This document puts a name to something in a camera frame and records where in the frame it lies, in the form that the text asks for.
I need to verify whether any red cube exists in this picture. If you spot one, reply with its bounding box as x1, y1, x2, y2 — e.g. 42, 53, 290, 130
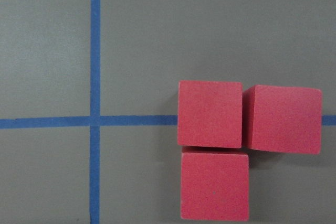
181, 146, 249, 221
177, 80, 243, 148

